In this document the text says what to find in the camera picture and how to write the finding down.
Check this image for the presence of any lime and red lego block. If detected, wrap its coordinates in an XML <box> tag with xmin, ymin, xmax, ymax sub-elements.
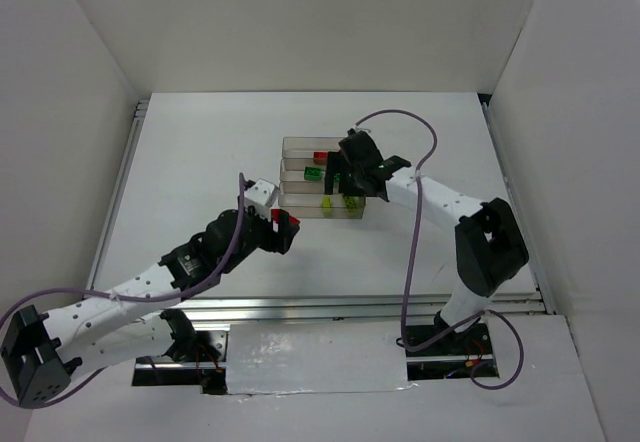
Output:
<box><xmin>271</xmin><ymin>208</ymin><xmax>300</xmax><ymax>226</ymax></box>

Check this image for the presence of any red and green lego piece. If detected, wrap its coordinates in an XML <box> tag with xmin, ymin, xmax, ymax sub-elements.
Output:
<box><xmin>313</xmin><ymin>151</ymin><xmax>328</xmax><ymax>166</ymax></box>

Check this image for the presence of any lime lego brick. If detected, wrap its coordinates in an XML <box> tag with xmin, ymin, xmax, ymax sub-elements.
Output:
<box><xmin>342</xmin><ymin>195</ymin><xmax>361</xmax><ymax>213</ymax></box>

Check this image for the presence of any green rounded lego half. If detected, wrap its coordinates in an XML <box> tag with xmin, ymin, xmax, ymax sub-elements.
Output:
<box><xmin>303</xmin><ymin>166</ymin><xmax>324</xmax><ymax>182</ymax></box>

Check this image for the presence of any lime and green rounded lego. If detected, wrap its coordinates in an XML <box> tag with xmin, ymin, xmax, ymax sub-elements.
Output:
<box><xmin>321</xmin><ymin>195</ymin><xmax>333</xmax><ymax>214</ymax></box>

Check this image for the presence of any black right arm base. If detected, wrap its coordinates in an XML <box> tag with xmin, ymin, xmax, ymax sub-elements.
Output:
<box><xmin>406</xmin><ymin>322</ymin><xmax>493</xmax><ymax>359</ymax></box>

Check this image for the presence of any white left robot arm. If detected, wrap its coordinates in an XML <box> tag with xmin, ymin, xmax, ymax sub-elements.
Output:
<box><xmin>1</xmin><ymin>209</ymin><xmax>300</xmax><ymax>409</ymax></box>

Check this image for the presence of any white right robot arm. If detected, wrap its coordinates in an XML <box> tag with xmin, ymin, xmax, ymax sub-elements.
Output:
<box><xmin>325</xmin><ymin>129</ymin><xmax>529</xmax><ymax>333</ymax></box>

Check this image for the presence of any white foam board cover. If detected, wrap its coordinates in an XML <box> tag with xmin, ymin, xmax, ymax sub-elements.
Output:
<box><xmin>226</xmin><ymin>322</ymin><xmax>409</xmax><ymax>395</ymax></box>

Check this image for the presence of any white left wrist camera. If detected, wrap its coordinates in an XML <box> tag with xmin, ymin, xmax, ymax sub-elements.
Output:
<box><xmin>244</xmin><ymin>179</ymin><xmax>279</xmax><ymax>220</ymax></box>

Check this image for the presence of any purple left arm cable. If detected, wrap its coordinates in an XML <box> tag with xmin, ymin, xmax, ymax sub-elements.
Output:
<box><xmin>0</xmin><ymin>171</ymin><xmax>251</xmax><ymax>407</ymax></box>

